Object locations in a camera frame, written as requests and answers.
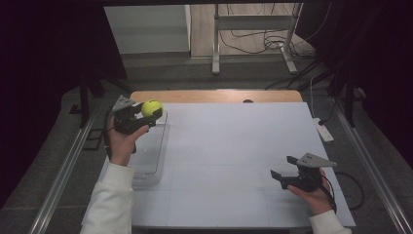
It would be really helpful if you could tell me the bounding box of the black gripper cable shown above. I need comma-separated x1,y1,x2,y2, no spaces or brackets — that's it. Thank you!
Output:
319,171,365,214
102,106,115,160

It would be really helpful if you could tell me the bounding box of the yellow tennis ball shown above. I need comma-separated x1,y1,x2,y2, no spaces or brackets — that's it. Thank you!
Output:
140,98,164,118

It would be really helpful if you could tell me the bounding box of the clear plastic container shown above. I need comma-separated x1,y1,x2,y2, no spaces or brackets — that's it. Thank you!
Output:
130,109,170,190

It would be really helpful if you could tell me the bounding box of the white power cable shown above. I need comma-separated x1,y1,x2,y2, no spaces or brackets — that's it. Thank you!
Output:
309,75,318,120

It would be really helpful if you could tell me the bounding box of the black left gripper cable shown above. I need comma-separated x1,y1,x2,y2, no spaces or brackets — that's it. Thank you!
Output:
102,106,115,160

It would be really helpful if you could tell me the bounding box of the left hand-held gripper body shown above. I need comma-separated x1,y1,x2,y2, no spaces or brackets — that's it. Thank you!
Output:
111,95,151,136

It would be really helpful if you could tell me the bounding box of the person's left hand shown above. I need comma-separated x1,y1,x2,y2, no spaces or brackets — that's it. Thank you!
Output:
106,115,151,168

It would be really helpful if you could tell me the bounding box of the person's right hand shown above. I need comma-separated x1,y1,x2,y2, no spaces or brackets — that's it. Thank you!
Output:
286,167,338,217

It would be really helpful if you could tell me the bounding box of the black stand leg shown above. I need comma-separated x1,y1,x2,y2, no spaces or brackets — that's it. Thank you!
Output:
77,69,134,130
325,64,358,129

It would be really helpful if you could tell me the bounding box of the tangle of black floor cables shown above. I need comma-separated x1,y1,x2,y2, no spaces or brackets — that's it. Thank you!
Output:
218,3,318,61

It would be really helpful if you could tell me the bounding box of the dark curtain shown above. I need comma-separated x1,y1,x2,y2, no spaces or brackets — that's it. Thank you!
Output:
294,0,413,164
0,0,129,209

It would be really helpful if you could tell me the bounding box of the metal floor rail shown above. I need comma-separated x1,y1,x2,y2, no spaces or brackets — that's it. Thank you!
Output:
333,97,413,234
28,111,99,234

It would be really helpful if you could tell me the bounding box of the white cabinet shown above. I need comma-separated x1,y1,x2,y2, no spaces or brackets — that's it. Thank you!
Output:
103,4,192,56

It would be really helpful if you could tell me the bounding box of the white power strip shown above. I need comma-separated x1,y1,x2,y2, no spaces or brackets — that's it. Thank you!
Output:
313,117,335,143

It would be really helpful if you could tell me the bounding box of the white metal stand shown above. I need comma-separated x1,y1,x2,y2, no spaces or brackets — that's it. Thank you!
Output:
211,3,304,76

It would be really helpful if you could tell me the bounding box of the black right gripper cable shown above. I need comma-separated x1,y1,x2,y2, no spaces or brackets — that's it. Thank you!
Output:
319,171,365,214

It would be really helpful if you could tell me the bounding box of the white table mat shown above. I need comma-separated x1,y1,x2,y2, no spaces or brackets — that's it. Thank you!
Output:
81,101,357,228

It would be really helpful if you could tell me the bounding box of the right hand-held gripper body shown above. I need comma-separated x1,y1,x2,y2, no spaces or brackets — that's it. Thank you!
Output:
281,151,338,193

